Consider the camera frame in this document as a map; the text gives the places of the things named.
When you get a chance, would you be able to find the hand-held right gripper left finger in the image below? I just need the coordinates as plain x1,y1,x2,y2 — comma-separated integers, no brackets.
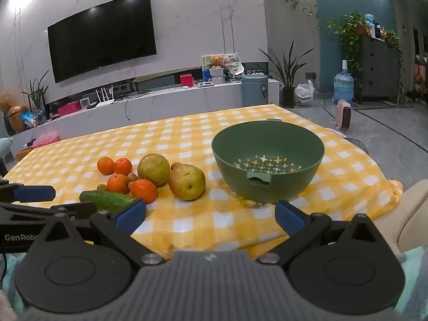
28,199,166,268

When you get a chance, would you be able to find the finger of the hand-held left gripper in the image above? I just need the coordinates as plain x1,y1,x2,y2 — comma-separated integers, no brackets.
0,201,98,224
0,180,56,204

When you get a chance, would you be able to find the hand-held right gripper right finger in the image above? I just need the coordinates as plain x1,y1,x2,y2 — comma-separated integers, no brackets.
257,200,397,268

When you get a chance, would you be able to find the orange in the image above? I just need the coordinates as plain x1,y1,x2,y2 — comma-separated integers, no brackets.
97,157,116,175
107,173,130,194
114,158,133,176
130,179,159,204

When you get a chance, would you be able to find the green colander bowl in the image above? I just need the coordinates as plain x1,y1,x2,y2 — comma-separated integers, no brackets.
211,119,326,204

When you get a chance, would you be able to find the yellow-green apple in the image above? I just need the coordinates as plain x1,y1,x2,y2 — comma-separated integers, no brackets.
168,164,207,201

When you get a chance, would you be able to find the green cucumber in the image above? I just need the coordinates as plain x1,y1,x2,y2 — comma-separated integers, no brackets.
79,190,137,213

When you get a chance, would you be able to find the brown round vase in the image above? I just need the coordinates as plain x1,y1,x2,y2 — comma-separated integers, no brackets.
7,104,29,133

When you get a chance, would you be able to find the pink box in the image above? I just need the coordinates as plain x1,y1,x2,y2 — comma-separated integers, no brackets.
57,102,82,117

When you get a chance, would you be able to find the leafy plant in vase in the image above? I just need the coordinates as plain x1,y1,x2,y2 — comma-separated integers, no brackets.
21,70,51,126

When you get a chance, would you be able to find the yellow checked tablecloth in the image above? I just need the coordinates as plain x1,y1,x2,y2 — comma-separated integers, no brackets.
3,104,403,261

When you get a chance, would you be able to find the grey chair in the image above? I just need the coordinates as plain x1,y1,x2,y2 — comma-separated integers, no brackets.
344,136,370,156

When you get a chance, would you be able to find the white router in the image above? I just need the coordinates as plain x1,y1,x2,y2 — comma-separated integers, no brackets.
94,87,116,108

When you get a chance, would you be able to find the pink space heater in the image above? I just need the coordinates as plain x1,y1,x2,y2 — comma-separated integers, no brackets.
335,99,353,131

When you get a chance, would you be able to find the white marble television console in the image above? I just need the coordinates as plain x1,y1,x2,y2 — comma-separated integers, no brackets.
10,78,281,161

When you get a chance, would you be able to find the beige chair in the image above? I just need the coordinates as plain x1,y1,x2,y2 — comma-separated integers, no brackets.
395,178,428,254

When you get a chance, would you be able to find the white plastic bag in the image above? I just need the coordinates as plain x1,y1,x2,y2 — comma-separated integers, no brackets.
294,80,316,107

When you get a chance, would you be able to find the grey-blue trash can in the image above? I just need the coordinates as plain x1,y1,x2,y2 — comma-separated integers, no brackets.
241,74,269,107

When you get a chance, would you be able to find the blue water bottle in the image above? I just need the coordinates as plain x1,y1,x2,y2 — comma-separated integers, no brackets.
333,60,354,105

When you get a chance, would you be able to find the long-leaf potted plant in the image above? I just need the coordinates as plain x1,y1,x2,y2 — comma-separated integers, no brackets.
259,40,317,108

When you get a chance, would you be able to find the printed picture board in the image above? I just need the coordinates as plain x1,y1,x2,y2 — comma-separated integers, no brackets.
201,53,242,83

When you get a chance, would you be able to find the black flat television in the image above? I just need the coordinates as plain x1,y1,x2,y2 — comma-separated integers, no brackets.
47,0,158,84

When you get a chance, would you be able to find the dark drawer cabinet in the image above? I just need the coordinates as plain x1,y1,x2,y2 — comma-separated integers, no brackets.
359,34,402,105

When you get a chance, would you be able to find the trailing green cabinet plant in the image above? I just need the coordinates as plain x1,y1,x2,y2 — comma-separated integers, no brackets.
327,12,370,76

